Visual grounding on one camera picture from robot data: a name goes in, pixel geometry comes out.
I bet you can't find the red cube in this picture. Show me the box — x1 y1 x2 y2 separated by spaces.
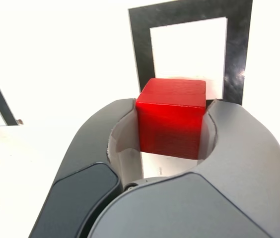
135 78 207 160

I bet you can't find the black tape square outline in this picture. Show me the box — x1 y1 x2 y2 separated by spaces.
128 0 253 106

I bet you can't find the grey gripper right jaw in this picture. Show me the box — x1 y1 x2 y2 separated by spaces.
87 98 280 238

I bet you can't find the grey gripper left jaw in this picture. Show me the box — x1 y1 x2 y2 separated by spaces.
28 98 145 238

